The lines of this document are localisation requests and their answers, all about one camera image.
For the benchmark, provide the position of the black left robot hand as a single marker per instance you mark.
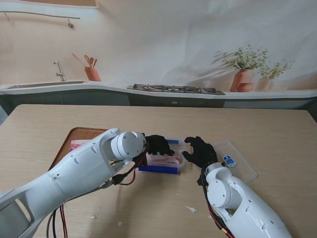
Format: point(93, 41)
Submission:
point(159, 145)

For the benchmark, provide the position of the printed kitchen backdrop cloth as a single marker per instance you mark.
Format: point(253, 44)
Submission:
point(158, 37)

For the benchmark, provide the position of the raw bacon slice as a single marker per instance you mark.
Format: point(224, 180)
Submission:
point(76, 145)
point(163, 160)

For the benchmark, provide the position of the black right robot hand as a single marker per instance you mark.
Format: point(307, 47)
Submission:
point(204, 152)

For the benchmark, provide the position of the clear container with blue clips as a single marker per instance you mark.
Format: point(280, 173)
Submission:
point(158, 169)

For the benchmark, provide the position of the clear lid with blue label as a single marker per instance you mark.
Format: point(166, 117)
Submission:
point(240, 166)

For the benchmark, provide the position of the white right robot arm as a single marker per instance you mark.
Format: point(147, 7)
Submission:
point(235, 196)

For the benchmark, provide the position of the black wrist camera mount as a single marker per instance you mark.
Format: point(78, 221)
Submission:
point(200, 179)

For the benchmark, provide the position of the brown wooden tray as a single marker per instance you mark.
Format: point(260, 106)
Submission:
point(64, 148)

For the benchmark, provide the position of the large white paper scrap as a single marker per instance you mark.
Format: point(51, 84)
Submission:
point(192, 209)

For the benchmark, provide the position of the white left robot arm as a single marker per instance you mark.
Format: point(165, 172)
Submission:
point(74, 173)

